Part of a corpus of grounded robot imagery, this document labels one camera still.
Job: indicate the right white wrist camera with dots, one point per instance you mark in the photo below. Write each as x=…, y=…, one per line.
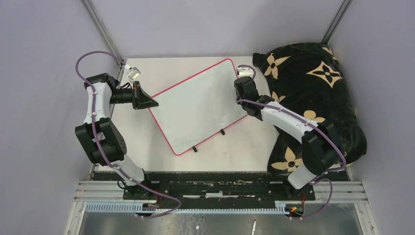
x=246, y=70

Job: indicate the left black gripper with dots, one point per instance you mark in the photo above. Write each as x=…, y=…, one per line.
x=140, y=99

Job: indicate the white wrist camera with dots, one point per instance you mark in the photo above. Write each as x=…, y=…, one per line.
x=246, y=70
x=132, y=72

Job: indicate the left aluminium corner post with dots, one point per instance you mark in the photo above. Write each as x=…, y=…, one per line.
x=100, y=27

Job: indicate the aluminium corner post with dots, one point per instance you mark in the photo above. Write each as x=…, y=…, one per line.
x=334, y=23
x=100, y=27

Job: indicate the white marker pen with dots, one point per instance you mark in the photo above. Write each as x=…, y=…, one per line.
x=253, y=227

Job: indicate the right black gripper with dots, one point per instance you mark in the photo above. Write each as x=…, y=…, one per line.
x=237, y=97

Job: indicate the right aluminium corner post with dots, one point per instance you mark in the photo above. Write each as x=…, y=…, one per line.
x=334, y=23

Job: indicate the black floral plush blanket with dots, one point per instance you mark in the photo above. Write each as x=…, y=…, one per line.
x=306, y=78

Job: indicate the red framed whiteboard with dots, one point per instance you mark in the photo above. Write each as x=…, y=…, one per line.
x=199, y=107

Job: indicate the aluminium frame rails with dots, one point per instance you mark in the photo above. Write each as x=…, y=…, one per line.
x=322, y=194

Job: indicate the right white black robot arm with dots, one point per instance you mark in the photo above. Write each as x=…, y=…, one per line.
x=321, y=145

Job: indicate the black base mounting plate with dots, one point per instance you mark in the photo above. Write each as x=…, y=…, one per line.
x=234, y=183

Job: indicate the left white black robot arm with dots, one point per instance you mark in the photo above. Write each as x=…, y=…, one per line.
x=98, y=135

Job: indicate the blue toothed cable duct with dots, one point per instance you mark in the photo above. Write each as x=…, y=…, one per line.
x=140, y=208

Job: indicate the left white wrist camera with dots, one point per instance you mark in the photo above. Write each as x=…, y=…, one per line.
x=132, y=72

